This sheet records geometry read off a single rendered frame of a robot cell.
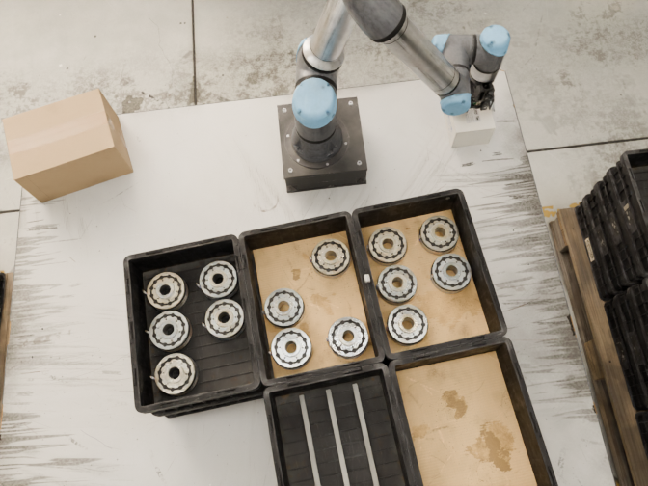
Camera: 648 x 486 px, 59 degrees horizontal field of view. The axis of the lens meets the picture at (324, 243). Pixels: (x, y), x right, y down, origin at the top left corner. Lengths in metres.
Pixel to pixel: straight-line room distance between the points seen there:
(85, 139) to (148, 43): 1.39
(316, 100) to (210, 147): 0.49
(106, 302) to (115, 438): 0.38
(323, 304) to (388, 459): 0.41
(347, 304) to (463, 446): 0.45
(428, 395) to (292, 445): 0.35
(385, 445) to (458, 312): 0.38
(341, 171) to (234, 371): 0.65
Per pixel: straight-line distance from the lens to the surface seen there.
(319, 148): 1.65
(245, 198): 1.79
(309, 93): 1.55
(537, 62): 3.04
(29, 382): 1.83
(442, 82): 1.44
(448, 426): 1.48
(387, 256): 1.52
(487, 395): 1.51
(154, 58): 3.10
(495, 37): 1.58
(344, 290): 1.52
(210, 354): 1.52
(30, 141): 1.92
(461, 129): 1.80
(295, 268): 1.54
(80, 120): 1.89
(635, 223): 2.12
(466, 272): 1.53
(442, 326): 1.51
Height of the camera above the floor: 2.29
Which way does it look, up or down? 69 degrees down
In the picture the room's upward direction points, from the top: 7 degrees counter-clockwise
